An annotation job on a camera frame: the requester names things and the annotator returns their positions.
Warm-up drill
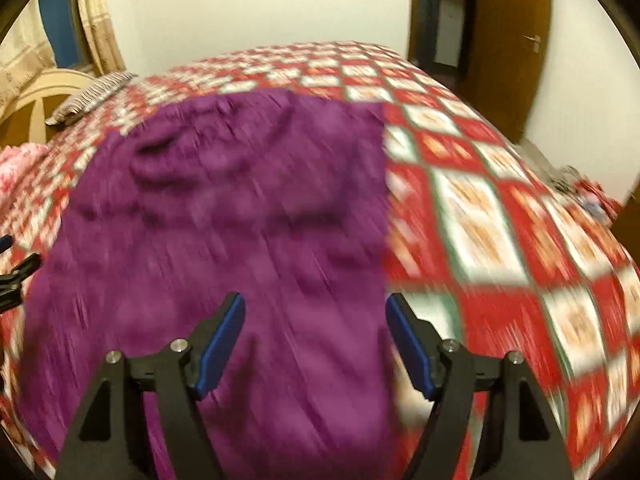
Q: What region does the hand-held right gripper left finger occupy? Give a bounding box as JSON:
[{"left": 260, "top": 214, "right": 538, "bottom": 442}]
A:
[{"left": 55, "top": 291, "right": 247, "bottom": 480}]

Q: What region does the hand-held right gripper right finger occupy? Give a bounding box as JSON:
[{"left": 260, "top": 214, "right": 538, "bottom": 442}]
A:
[{"left": 385, "top": 292, "right": 573, "bottom": 480}]

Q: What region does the purple hooded puffer jacket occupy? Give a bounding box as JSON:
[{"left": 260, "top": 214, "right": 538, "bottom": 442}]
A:
[{"left": 15, "top": 87, "right": 401, "bottom": 480}]

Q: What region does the mixed colourful clothes pile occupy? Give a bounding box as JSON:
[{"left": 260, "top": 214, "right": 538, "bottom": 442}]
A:
[{"left": 550, "top": 164, "right": 626, "bottom": 226}]

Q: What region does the folded pink floral blanket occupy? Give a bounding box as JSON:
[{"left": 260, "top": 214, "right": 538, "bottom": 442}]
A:
[{"left": 0, "top": 142, "right": 48, "bottom": 211}]

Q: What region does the red checkered bear bedsheet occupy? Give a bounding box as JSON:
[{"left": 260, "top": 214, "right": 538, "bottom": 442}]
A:
[{"left": 0, "top": 41, "right": 640, "bottom": 480}]

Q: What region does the cream and wood headboard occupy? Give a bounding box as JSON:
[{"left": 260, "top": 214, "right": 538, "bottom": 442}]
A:
[{"left": 0, "top": 69, "right": 96, "bottom": 148}]

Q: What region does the striped grey pillow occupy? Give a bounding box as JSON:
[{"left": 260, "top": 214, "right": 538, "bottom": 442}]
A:
[{"left": 45, "top": 71, "right": 138, "bottom": 127}]

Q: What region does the wide beige floral curtain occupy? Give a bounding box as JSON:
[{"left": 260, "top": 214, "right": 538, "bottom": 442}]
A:
[{"left": 0, "top": 5, "right": 56, "bottom": 111}]

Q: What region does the window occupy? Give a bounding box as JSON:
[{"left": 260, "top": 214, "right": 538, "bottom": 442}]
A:
[{"left": 37, "top": 0, "right": 88, "bottom": 68}]

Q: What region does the narrow beige floral curtain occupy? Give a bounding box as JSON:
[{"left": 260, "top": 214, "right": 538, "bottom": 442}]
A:
[{"left": 74, "top": 0, "right": 126, "bottom": 77}]

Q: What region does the brown wooden door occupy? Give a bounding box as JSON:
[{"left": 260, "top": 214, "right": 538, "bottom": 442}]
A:
[{"left": 472, "top": 0, "right": 551, "bottom": 143}]

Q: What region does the dark wooden door frame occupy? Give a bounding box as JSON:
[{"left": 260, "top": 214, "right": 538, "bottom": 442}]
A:
[{"left": 407, "top": 0, "right": 481, "bottom": 91}]

